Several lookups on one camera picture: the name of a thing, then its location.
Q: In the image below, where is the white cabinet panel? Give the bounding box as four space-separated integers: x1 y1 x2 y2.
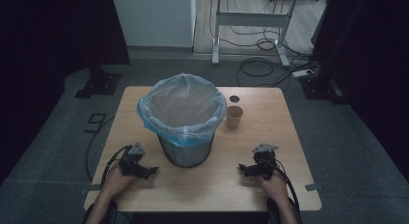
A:
110 0 197 49

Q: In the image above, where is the tangle of desk cables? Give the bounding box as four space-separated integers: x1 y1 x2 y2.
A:
208 0 315 58

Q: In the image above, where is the white-legged desk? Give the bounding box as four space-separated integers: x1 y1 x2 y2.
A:
204 0 332 69

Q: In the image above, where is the metal mesh waste bin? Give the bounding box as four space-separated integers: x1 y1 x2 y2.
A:
156 133 215 169

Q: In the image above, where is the person's left hand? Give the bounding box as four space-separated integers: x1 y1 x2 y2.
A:
101 160 139 200

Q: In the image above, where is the white power strip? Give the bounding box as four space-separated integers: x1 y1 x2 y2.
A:
291 69 314 79

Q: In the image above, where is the thin black floor cable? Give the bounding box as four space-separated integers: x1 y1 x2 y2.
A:
84 115 116 183

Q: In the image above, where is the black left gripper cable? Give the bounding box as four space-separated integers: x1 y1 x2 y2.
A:
99 144 133 188

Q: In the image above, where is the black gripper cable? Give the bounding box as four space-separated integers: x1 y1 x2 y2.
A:
99 144 133 188
260 157 301 216

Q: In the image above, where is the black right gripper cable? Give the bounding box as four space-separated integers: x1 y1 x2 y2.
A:
260 157 301 216

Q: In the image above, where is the blue plastic bin bag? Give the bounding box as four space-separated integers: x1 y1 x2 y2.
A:
136 72 229 149

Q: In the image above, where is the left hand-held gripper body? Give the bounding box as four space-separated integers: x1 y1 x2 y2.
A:
118 142 152 180

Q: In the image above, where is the brown paper cup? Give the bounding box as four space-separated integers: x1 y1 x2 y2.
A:
225 105 244 129

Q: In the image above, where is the person's right hand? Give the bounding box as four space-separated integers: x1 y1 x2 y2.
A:
257 169 289 203

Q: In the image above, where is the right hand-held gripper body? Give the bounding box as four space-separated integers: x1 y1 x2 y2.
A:
251 143 280 182

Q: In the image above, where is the black stand base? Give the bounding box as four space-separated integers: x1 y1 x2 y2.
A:
73 65 123 99
298 72 351 106

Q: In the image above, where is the black looped floor cable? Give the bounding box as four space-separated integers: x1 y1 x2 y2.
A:
235 56 320 89

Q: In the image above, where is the black curtain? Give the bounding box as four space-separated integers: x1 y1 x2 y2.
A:
0 0 131 186
311 0 409 183

